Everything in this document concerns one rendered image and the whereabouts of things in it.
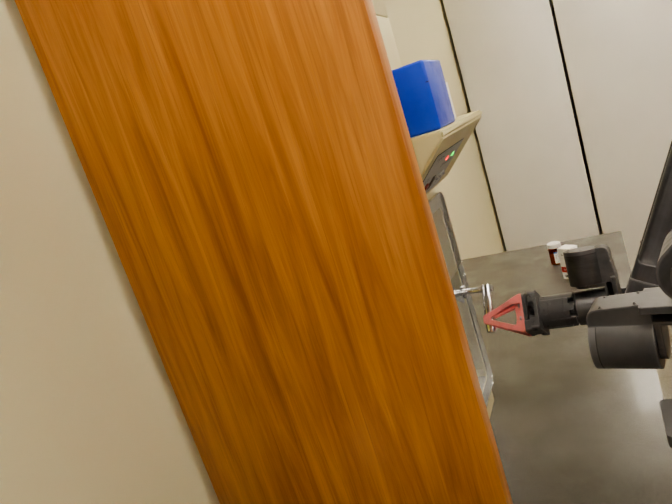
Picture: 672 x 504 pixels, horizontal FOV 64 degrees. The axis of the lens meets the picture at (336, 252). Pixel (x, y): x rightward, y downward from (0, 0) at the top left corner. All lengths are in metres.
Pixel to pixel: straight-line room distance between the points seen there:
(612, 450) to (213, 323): 0.66
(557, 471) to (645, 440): 0.15
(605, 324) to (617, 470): 0.43
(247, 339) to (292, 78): 0.37
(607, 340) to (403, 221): 0.25
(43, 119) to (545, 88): 3.25
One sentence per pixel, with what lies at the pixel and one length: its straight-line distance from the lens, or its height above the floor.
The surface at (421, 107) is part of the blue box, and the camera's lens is 0.73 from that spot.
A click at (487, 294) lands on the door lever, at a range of 1.02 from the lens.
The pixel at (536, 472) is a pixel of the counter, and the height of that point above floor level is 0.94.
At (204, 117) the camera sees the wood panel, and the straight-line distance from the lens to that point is 0.74.
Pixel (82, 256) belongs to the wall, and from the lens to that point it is 0.90.
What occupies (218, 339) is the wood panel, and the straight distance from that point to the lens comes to 0.84.
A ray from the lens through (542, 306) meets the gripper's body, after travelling 0.98.
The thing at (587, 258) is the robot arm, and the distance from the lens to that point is 0.95.
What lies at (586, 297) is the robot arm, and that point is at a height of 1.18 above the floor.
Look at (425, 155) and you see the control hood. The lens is 0.71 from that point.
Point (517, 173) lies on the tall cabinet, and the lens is 3.87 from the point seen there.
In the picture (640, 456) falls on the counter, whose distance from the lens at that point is 1.01.
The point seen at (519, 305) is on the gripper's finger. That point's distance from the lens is 0.98.
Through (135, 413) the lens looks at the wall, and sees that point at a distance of 0.94.
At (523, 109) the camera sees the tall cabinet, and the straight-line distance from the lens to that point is 3.81.
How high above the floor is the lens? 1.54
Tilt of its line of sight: 11 degrees down
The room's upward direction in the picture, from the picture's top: 18 degrees counter-clockwise
